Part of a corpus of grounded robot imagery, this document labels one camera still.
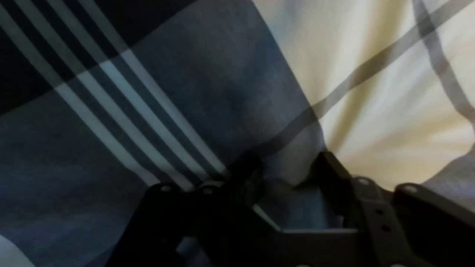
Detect plaid blue cream duvet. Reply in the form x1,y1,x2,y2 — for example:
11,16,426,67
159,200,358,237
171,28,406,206
0,0,475,267

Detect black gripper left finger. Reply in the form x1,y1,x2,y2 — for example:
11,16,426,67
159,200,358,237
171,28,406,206
106,151,266,267

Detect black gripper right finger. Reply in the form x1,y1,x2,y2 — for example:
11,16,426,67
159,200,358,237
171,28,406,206
311,148,475,267

